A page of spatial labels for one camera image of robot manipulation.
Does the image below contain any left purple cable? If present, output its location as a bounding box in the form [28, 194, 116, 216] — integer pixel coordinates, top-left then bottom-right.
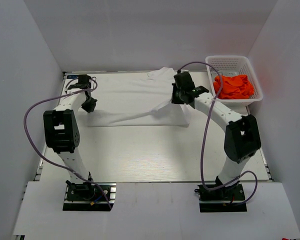
[23, 77, 113, 211]

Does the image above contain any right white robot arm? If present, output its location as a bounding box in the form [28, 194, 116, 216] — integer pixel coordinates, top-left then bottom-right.
[171, 70, 261, 200]

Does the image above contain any white plastic basket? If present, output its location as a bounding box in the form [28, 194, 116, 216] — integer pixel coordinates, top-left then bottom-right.
[205, 55, 263, 107]

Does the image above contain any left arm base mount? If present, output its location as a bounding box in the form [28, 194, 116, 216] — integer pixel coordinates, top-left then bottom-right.
[62, 180, 117, 212]

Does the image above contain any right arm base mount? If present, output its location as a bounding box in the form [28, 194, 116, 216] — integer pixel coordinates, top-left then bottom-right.
[194, 183, 247, 213]

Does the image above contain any white t shirt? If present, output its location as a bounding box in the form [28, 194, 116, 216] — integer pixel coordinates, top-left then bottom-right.
[86, 67, 191, 127]

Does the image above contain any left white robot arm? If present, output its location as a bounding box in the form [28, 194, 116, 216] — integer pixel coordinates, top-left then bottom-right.
[43, 74, 97, 200]

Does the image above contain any orange t shirt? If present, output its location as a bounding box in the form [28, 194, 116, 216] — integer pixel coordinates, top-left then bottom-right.
[213, 74, 255, 100]

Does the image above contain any blue table label sticker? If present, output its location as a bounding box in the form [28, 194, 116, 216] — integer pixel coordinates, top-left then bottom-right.
[66, 75, 79, 80]

